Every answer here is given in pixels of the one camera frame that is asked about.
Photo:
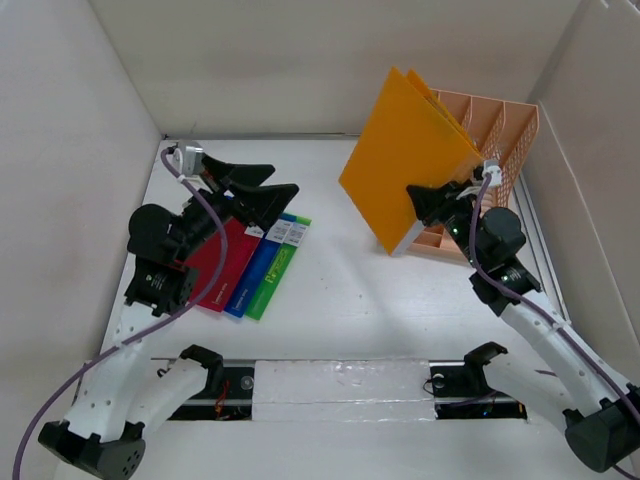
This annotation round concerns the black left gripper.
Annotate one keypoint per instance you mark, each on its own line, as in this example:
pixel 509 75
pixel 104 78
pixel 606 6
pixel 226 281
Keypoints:
pixel 254 203

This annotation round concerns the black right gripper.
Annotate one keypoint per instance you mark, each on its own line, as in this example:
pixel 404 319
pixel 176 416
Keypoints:
pixel 427 199

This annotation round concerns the orange folder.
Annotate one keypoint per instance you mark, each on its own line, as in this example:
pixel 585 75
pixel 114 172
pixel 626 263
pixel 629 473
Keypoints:
pixel 410 138

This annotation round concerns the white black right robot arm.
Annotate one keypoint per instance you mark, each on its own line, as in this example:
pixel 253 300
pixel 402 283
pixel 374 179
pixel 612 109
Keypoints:
pixel 595 407

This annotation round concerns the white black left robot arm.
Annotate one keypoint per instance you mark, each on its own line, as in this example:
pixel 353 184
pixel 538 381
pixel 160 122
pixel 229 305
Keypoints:
pixel 104 433

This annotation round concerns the blue folder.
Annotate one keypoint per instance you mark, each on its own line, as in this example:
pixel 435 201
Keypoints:
pixel 258 265

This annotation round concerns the green folder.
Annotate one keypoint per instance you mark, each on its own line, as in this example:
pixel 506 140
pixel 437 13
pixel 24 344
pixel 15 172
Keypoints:
pixel 278 267

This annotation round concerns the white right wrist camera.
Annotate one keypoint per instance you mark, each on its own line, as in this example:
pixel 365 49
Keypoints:
pixel 492 173

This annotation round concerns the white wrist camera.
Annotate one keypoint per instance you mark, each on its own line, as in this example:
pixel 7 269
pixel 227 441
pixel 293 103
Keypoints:
pixel 492 173
pixel 189 155

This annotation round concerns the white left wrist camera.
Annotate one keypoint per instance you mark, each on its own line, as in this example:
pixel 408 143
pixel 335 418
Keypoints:
pixel 189 155

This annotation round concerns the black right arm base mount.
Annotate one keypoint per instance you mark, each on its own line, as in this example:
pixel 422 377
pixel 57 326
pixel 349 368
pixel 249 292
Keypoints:
pixel 460 390

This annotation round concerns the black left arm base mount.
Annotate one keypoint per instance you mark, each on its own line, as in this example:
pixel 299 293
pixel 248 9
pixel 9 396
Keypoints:
pixel 227 395

